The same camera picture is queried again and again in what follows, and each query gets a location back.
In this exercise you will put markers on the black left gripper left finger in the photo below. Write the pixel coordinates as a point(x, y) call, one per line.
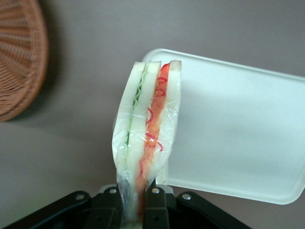
point(106, 210)

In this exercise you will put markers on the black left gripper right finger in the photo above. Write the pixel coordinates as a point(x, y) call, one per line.
point(156, 210)

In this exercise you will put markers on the triangle sandwich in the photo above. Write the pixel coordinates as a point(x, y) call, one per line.
point(152, 107)

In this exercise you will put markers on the beige plastic tray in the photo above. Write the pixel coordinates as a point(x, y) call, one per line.
point(238, 119)

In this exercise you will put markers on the round brown wicker basket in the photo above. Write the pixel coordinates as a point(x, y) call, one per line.
point(19, 59)

